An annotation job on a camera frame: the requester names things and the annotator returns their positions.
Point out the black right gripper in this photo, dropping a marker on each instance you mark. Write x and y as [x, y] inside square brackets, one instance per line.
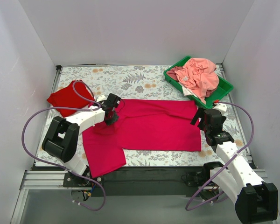
[205, 118]

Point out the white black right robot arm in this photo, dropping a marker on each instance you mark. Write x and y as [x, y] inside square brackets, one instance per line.
[238, 172]

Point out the dusty rose t shirt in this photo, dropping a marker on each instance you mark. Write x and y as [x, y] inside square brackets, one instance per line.
[172, 73]

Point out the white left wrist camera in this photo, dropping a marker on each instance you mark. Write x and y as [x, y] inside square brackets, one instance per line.
[101, 98]

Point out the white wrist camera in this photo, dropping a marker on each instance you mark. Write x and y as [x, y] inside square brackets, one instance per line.
[101, 98]
[221, 107]

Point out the magenta t shirt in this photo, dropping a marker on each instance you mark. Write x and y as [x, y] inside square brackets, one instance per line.
[153, 125]

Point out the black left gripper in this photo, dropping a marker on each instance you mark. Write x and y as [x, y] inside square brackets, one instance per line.
[112, 115]

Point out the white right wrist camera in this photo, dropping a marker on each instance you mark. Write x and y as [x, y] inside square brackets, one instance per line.
[221, 107]

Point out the aluminium front frame rail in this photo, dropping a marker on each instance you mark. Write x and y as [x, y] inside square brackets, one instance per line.
[44, 200]

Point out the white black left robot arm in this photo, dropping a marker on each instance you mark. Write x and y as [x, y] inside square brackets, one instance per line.
[62, 136]

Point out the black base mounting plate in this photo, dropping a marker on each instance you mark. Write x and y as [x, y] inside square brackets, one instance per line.
[145, 181]

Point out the green plastic bin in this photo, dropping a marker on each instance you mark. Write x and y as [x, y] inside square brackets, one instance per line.
[223, 89]

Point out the salmon pink t shirt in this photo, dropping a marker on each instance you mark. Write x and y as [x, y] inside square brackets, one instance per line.
[198, 75]

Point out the white garment in bin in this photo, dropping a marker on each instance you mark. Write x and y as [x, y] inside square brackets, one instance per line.
[187, 92]

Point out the folded red t shirt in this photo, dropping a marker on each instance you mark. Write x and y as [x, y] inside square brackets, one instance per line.
[66, 97]

